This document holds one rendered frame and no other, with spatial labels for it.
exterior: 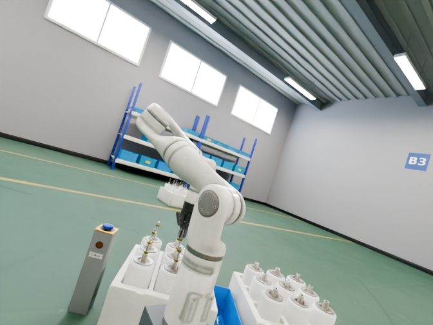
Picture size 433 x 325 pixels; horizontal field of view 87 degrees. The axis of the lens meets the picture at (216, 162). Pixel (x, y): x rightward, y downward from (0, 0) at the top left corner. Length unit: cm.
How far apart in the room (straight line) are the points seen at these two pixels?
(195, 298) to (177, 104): 607
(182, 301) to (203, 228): 16
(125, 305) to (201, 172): 57
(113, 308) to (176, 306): 43
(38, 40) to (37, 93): 103
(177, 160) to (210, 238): 23
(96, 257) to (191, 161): 57
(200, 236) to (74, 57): 575
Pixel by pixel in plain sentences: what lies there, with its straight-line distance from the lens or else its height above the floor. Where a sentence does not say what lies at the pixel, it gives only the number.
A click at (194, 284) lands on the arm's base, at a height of 42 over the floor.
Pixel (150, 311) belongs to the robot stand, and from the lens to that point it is 66.
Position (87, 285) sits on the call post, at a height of 11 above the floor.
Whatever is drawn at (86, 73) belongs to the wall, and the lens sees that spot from 604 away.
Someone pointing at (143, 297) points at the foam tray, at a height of 16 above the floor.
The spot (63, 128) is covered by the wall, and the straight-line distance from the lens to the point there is 593.
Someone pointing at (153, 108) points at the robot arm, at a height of 79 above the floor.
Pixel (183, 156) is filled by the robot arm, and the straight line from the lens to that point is 62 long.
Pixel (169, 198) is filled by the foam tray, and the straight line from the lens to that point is 326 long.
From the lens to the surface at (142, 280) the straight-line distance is 97.
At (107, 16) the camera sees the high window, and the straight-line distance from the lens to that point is 638.
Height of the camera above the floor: 66
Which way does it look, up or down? 2 degrees up
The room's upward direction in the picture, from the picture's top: 18 degrees clockwise
